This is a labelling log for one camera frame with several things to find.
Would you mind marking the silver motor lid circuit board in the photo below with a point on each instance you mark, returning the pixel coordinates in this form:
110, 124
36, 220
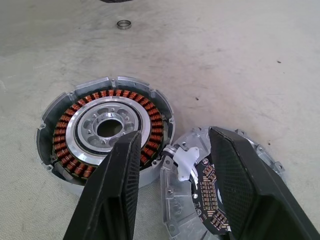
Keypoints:
175, 200

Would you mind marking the silver motor housing copper windings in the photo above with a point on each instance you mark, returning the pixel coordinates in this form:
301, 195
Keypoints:
62, 130

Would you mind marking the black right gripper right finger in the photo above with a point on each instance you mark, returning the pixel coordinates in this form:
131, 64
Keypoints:
250, 195

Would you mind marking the dark rounded object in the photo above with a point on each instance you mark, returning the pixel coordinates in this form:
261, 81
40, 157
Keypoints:
115, 1

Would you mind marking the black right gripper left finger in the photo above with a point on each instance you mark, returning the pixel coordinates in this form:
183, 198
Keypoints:
110, 190

